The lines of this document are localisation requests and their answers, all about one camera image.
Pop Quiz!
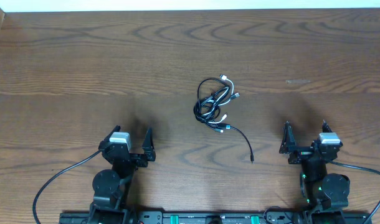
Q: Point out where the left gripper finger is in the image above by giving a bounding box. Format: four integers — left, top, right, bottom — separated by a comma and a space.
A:
142, 128, 156, 161
103, 125, 121, 142

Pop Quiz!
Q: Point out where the black usb cable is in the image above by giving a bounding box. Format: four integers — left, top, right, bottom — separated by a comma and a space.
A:
193, 77, 255, 163

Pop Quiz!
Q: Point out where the white usb cable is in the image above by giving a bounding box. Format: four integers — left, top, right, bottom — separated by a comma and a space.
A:
207, 74, 235, 134

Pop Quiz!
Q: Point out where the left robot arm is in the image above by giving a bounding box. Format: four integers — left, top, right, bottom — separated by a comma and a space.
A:
87, 126, 156, 224

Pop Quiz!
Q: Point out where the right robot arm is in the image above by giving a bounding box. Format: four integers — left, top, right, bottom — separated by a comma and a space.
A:
279, 122, 350, 223

